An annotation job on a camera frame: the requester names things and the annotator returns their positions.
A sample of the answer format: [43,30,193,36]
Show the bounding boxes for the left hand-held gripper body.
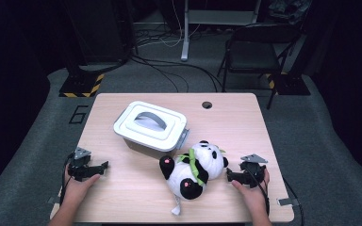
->
[67,146,92,183]

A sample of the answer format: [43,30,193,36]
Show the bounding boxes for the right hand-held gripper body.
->
[239,153,269,189]

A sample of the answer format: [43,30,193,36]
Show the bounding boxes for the panda plush toy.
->
[158,139,229,217]

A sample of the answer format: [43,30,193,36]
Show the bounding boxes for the clear plastic storage box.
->
[122,127,190,159]

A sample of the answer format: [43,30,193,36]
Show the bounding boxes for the white lid with grey handle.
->
[113,100,189,153]

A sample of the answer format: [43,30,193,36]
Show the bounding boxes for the person's right hand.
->
[231,169,271,211]

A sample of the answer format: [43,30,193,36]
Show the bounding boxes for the person's left hand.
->
[63,163,102,205]

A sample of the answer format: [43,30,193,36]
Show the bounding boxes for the black stand base yellow stripes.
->
[266,73,312,96]
[58,73,106,98]

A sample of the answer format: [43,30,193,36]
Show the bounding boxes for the black folding chair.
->
[217,23,304,111]

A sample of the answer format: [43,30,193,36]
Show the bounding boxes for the black cabinet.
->
[63,0,137,66]

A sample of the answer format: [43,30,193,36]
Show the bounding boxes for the dark cloth heap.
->
[268,0,313,24]

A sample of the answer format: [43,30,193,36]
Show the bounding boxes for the right hand-held gripper cable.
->
[244,163,272,217]

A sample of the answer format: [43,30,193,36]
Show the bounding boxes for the hand-held gripper cable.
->
[244,163,272,217]
[58,152,76,206]

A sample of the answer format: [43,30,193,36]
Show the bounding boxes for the left hand-held gripper cable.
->
[58,152,76,206]

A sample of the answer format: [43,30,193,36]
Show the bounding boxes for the black cable at table edge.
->
[282,177,305,226]

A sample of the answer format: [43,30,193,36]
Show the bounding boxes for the bundle of black floor cables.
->
[131,27,224,94]

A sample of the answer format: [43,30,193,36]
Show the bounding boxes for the white floor cable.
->
[137,0,203,49]

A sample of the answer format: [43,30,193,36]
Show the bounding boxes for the white desk frame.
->
[180,0,262,62]

